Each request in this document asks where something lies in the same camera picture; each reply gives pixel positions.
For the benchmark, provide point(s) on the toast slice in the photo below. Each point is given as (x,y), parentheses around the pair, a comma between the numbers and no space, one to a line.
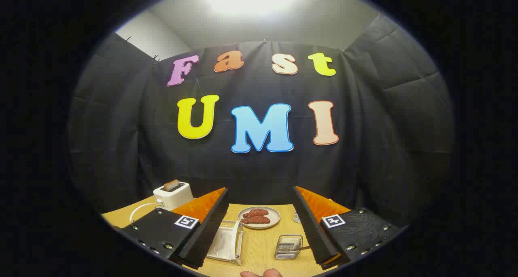
(171,185)

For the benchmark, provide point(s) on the brown meat piece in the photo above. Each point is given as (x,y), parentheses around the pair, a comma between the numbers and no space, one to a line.
(255,212)
(257,220)

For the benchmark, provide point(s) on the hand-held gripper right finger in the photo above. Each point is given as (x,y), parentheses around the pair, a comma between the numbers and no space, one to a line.
(311,228)

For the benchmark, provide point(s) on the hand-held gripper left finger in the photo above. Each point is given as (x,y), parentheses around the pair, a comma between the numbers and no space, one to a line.
(210,228)

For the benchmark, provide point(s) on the grey round dish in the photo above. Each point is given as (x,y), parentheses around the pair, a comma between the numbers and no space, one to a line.
(273,216)

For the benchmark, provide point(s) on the white toaster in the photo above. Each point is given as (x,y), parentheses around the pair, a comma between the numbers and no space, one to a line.
(175,197)

